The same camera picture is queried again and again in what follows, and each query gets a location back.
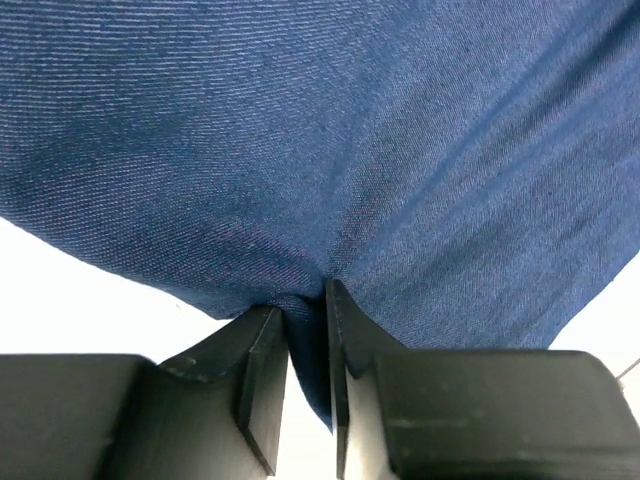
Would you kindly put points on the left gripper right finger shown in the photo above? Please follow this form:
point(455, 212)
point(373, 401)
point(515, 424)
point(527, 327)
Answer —
point(402, 413)

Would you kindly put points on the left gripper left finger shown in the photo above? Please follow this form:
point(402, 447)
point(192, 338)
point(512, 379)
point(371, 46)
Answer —
point(212, 411)

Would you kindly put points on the dark blue denim trousers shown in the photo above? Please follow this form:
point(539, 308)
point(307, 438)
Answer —
point(468, 169)

